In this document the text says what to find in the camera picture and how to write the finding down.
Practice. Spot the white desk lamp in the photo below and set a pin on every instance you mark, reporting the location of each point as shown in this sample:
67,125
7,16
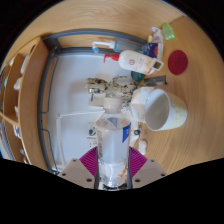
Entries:
59,140

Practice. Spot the clear water bottle white cap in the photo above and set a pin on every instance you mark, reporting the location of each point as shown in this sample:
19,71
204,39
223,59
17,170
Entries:
113,140

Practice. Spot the brown tree figurine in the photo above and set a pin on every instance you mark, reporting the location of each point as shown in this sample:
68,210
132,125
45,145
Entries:
113,86

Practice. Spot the grey metal bed frame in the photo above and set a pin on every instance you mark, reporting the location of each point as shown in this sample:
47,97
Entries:
41,100

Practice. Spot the pale yellow plastic cup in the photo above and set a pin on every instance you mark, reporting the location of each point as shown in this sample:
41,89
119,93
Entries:
173,111

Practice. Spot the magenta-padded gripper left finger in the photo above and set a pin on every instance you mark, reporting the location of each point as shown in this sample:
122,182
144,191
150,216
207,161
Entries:
77,171

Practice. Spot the white wall socket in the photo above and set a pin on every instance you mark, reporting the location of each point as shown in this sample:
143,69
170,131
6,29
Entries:
91,136

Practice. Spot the green packet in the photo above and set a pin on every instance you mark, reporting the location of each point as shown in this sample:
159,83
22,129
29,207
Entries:
168,31

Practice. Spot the white tissue pack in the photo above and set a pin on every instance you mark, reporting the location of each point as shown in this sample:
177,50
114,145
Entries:
139,103

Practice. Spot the pink white packet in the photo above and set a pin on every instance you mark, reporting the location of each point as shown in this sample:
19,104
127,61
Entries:
157,35

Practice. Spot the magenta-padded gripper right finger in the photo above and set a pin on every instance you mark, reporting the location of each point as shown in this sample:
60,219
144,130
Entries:
148,171

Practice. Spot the small blue white box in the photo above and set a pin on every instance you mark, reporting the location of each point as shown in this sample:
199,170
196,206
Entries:
151,50

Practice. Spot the flat round red coaster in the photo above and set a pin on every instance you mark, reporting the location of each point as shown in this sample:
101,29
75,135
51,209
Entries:
178,62

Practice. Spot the white pump bottle red nozzle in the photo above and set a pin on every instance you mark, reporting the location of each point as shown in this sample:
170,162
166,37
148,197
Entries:
138,61

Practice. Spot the white earbuds case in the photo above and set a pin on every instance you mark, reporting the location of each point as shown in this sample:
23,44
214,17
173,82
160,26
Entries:
142,147

